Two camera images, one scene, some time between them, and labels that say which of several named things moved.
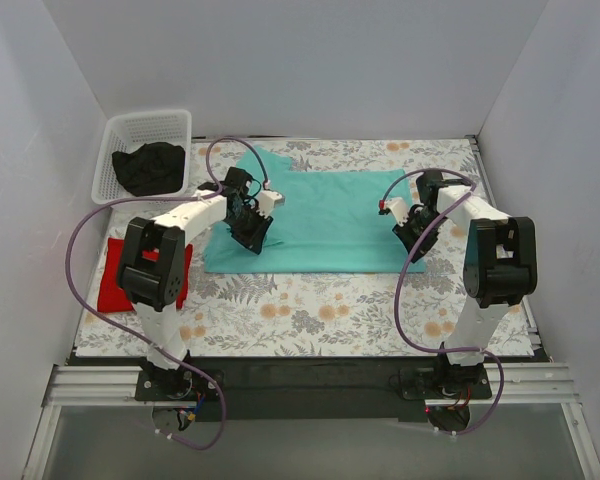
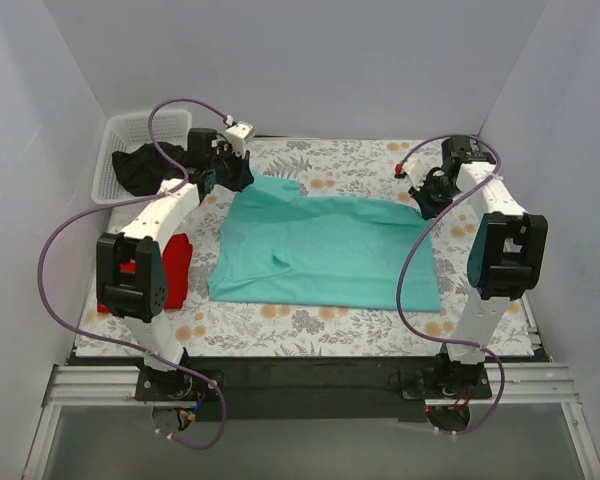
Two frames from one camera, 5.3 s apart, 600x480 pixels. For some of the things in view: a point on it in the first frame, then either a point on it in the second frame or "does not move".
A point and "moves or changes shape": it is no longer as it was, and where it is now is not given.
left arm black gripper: [247, 222] -> [232, 167]
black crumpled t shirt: [156, 168] does not move
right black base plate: [445, 382] does not move
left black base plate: [179, 385] does not move
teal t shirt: [324, 222] moves or changes shape
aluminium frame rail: [533, 385] does not move
